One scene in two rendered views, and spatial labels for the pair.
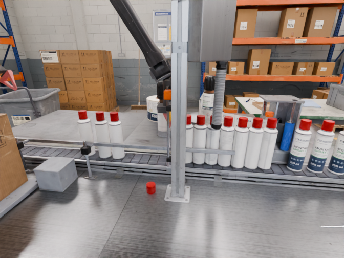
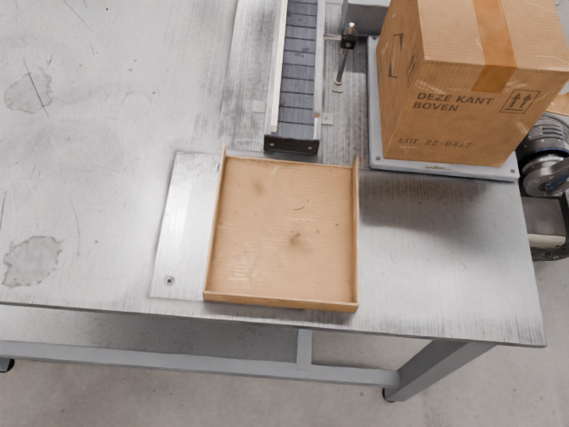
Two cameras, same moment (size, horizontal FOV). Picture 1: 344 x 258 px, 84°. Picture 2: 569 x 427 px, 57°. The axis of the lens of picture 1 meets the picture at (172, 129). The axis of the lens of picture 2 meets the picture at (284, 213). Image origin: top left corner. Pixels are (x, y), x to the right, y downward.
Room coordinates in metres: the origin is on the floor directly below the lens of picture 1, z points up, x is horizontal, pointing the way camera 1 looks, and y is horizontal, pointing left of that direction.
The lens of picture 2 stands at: (0.96, 1.42, 1.70)
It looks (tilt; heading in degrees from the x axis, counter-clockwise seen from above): 61 degrees down; 258
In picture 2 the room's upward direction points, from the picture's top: 9 degrees clockwise
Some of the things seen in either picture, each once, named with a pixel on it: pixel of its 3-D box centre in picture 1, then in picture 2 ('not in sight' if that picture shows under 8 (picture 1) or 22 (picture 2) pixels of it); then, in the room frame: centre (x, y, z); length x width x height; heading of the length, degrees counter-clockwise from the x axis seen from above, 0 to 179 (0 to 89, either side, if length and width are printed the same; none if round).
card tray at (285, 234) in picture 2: not in sight; (285, 224); (0.86, 0.99, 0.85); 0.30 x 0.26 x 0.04; 82
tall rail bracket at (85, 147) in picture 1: (90, 156); not in sight; (0.69, 0.34, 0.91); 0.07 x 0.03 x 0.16; 172
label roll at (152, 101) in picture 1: (161, 108); not in sight; (1.32, 0.08, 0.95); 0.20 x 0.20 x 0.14
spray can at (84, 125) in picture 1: (86, 133); not in sight; (0.78, 0.38, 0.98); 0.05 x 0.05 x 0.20
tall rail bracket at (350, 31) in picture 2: (24, 152); (334, 54); (0.74, 0.63, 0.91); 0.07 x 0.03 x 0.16; 172
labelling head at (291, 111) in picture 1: (274, 129); not in sight; (0.76, -0.43, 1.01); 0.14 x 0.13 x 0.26; 82
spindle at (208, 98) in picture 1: (209, 97); not in sight; (1.29, -0.25, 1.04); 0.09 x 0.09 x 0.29
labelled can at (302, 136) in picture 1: (299, 145); not in sight; (0.66, -0.48, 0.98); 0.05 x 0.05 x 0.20
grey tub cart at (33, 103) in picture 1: (33, 115); not in sight; (2.69, 2.02, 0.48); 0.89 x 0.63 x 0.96; 12
